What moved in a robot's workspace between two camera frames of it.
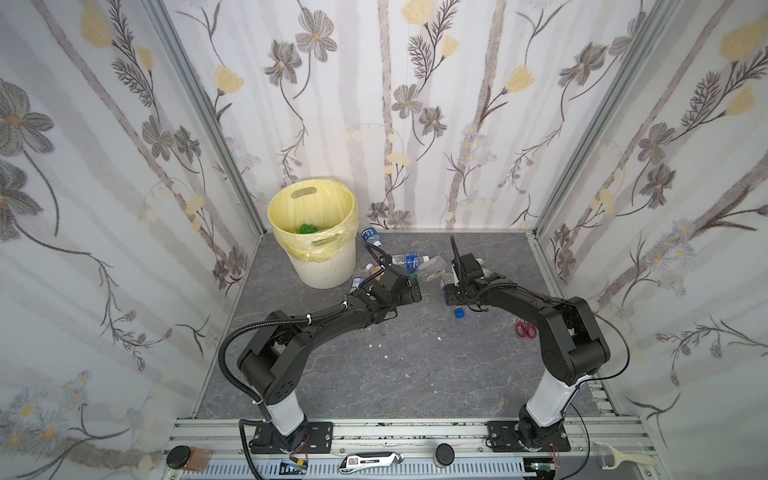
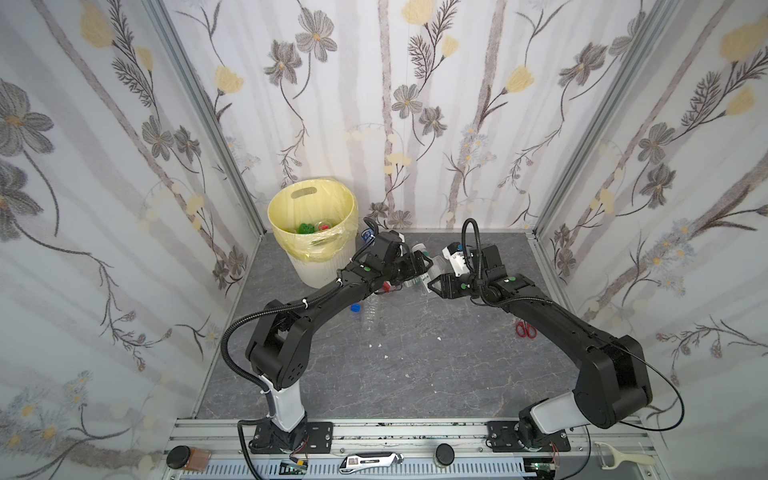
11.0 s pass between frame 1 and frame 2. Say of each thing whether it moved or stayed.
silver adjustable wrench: stayed
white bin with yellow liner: stayed
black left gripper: moved
